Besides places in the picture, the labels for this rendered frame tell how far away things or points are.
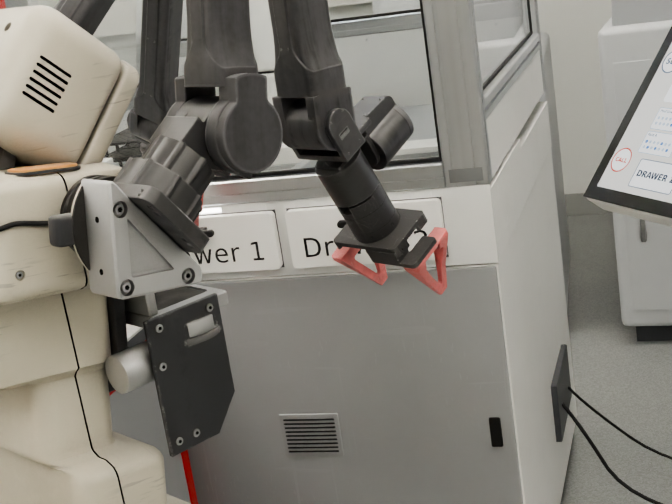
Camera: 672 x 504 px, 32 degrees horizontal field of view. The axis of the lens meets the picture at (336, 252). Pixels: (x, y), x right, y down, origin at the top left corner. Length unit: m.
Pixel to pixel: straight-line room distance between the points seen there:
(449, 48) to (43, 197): 1.02
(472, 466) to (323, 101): 1.17
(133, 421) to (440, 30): 0.89
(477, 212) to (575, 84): 3.20
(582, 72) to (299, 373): 3.20
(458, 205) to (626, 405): 1.46
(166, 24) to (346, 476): 1.00
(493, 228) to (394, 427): 0.45
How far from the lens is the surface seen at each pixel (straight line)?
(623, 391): 3.53
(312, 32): 1.26
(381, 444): 2.30
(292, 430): 2.34
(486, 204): 2.09
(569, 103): 5.28
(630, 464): 3.12
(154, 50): 1.84
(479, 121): 2.05
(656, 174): 1.77
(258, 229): 2.19
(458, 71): 2.04
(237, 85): 1.16
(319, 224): 2.15
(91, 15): 1.60
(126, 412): 2.18
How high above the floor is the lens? 1.43
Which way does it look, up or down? 16 degrees down
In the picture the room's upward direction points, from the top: 9 degrees counter-clockwise
